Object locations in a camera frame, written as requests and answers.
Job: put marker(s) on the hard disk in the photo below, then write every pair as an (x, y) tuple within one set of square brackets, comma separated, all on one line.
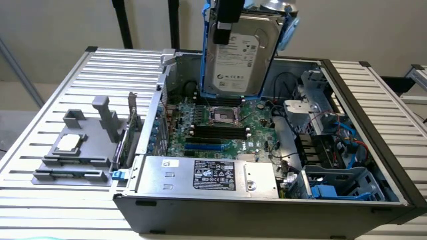
[(241, 62)]

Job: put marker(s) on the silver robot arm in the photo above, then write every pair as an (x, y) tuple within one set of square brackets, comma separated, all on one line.
[(281, 4)]

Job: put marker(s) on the grey disk bay blue clips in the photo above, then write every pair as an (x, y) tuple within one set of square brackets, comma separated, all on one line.
[(343, 180)]

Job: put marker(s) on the black RAM slot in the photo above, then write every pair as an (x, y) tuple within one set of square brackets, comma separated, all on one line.
[(221, 134), (223, 102), (221, 131), (221, 138), (221, 127)]

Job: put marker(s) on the CPU socket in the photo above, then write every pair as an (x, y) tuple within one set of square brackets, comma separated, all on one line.
[(226, 115)]

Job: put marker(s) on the silver metal drive cage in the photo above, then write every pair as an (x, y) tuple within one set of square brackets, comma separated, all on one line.
[(317, 100)]

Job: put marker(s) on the green motherboard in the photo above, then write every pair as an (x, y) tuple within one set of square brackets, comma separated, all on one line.
[(261, 140)]

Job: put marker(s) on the blue expansion slot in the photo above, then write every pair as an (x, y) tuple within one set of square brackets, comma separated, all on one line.
[(203, 147)]

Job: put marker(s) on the graphics card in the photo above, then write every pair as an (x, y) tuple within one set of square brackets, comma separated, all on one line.
[(131, 135)]

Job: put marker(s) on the small silver chipset heatsink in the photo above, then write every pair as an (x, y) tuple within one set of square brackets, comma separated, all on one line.
[(247, 158)]

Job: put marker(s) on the black fan shroud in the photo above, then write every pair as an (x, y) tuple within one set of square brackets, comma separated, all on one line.
[(314, 150)]

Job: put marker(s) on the grey parts rack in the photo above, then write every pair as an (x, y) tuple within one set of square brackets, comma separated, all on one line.
[(97, 147)]

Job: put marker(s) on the silver power supply unit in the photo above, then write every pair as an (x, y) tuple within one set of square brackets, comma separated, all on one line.
[(187, 180)]

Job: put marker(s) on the silver CPU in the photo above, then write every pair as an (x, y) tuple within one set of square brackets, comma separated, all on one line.
[(71, 143)]

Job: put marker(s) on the blue case latch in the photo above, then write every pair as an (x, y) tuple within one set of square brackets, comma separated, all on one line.
[(119, 175)]

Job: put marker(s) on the black open PC case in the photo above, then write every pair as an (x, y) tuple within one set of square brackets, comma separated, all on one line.
[(267, 215)]

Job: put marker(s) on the black background post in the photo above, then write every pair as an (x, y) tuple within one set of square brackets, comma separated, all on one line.
[(123, 23), (174, 23)]

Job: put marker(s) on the silver case hinge bracket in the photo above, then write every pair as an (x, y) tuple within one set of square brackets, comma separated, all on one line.
[(167, 56)]

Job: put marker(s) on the grey metal frame leg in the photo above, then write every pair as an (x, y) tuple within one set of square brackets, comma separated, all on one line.
[(20, 70)]

